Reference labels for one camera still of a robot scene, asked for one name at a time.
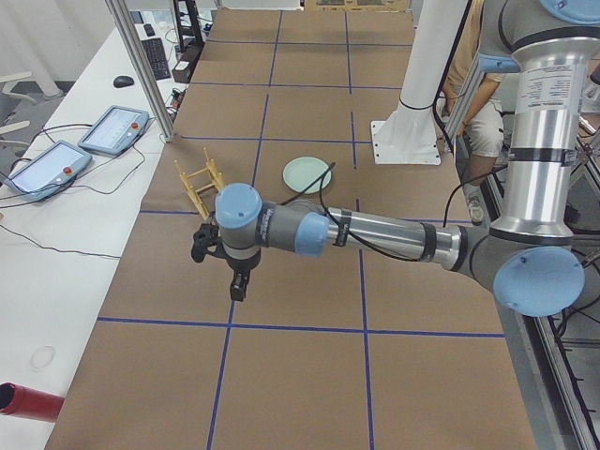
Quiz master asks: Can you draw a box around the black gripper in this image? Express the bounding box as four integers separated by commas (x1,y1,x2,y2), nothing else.
222,243,262,301

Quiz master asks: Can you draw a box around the pale green plate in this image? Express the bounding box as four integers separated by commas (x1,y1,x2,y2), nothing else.
282,157,332,195

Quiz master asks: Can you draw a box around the wooden plate rack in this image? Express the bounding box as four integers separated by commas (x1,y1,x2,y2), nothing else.
173,146,228,221

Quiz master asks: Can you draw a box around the far teach pendant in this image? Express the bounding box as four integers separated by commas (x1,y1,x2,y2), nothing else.
78,105,149,156

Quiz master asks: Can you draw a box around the teach pendant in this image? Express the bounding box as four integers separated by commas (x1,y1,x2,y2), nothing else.
78,105,149,156
5,141,92,201

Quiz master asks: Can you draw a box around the black box device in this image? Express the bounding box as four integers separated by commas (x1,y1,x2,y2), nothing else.
172,45,203,83

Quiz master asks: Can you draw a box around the near teach pendant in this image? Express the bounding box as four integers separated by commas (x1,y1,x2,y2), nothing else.
5,141,92,201

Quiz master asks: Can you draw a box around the black computer mouse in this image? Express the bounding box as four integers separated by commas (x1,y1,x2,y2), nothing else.
112,75,135,89

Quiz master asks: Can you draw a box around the black keyboard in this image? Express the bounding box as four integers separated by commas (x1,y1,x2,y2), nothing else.
141,37,171,80

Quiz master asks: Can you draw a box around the red cylinder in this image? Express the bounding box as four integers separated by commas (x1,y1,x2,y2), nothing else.
1,382,65,423

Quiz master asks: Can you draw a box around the person in beige shirt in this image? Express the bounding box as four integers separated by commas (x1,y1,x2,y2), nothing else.
442,1,504,225

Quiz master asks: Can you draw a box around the white pedestal column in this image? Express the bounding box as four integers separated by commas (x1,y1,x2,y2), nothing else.
371,0,469,165

